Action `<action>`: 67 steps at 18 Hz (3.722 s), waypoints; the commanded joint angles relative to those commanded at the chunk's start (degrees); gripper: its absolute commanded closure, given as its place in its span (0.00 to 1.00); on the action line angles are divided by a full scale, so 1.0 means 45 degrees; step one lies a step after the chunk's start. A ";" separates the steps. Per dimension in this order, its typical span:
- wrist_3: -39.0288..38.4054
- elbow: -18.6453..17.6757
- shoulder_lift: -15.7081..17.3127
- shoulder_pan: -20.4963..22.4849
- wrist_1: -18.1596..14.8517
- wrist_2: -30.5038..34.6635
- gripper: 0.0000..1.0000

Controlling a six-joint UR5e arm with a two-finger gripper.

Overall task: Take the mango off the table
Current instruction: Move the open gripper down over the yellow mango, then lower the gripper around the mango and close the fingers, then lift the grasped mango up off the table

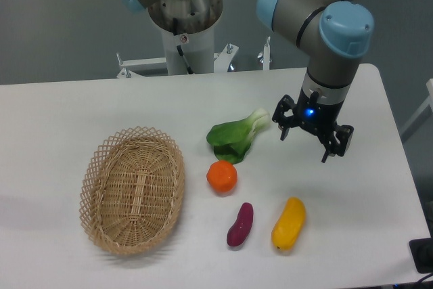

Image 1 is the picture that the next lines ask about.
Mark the woven wicker basket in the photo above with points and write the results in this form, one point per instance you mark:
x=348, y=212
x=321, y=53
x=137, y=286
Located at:
x=132, y=191

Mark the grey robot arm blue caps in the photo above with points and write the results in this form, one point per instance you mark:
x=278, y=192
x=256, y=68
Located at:
x=334, y=33

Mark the white frame at right edge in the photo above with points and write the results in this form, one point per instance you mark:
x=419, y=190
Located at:
x=419, y=117

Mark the green bok choy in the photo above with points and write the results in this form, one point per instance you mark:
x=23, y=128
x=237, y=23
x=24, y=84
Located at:
x=231, y=141

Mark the orange fruit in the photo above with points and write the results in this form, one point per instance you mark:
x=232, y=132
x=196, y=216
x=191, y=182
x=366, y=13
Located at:
x=222, y=177

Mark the yellow mango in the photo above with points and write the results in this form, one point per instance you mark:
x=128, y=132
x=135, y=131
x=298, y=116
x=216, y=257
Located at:
x=289, y=224

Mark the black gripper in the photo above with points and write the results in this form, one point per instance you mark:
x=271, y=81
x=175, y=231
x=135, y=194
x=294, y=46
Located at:
x=317, y=119

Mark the black device at table edge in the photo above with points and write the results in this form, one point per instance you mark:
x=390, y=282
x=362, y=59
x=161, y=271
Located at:
x=421, y=251

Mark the purple sweet potato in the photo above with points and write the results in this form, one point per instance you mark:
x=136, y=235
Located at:
x=242, y=226

